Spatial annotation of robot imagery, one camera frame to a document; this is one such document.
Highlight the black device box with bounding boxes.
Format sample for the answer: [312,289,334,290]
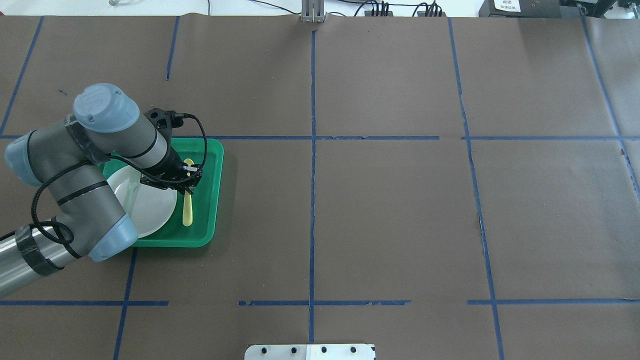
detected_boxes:
[478,0,617,19]

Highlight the white round plate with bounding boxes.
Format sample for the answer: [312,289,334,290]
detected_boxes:
[107,166,178,239]

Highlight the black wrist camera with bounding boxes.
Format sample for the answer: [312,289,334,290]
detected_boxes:
[144,108,186,142]

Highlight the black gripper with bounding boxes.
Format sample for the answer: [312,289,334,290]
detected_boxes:
[140,145,202,196]

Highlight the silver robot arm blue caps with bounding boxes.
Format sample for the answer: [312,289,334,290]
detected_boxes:
[0,83,204,297]

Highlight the yellow plastic spoon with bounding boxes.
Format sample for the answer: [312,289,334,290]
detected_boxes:
[182,190,194,227]

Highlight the aluminium frame post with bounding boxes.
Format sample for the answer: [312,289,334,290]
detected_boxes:
[300,0,327,24]

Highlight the brown paper table cover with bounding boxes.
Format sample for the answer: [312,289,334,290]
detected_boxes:
[1,14,639,360]

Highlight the black power strip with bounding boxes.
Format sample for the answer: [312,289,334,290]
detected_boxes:
[363,0,447,18]

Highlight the green plastic tray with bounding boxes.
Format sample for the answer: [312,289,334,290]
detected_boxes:
[98,139,224,248]

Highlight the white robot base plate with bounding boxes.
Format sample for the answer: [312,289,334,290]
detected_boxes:
[244,343,377,360]

